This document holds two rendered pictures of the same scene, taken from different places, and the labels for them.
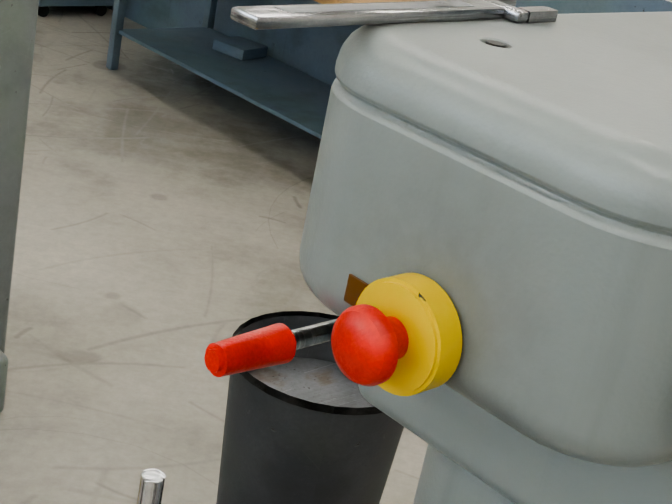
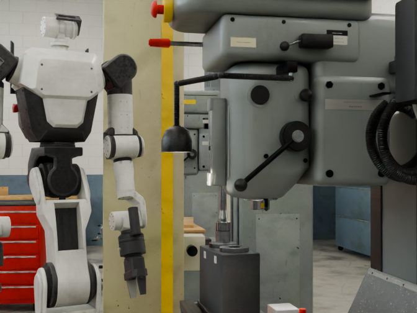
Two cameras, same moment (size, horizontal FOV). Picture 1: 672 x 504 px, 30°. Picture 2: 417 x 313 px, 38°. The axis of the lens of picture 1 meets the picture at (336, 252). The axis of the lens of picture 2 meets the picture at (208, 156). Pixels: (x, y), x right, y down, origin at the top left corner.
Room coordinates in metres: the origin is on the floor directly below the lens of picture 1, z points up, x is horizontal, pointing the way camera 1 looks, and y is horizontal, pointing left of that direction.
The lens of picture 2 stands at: (-0.54, -0.98, 1.39)
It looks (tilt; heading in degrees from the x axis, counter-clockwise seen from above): 1 degrees up; 36
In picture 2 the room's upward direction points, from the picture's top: straight up
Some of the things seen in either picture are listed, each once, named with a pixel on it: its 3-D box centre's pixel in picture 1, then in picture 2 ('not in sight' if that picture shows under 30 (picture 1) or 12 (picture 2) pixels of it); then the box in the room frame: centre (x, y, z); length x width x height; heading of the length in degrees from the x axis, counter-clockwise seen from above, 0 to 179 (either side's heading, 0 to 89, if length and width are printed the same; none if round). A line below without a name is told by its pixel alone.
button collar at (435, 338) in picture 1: (406, 334); (167, 9); (0.57, -0.04, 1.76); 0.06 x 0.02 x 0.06; 48
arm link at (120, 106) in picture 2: not in sight; (121, 126); (1.01, 0.54, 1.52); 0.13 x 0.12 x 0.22; 153
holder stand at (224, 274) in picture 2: not in sight; (228, 277); (1.02, 0.09, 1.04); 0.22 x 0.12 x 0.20; 55
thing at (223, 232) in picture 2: not in sight; (223, 233); (1.05, 0.13, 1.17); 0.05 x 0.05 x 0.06
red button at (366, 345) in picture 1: (373, 343); (157, 9); (0.55, -0.03, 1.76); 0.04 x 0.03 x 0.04; 48
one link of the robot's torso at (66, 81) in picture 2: not in sight; (54, 93); (0.83, 0.69, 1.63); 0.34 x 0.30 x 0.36; 156
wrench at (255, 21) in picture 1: (405, 11); not in sight; (0.69, -0.01, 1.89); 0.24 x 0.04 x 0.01; 140
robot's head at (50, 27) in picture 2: not in sight; (58, 31); (0.80, 0.63, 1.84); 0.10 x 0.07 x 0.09; 156
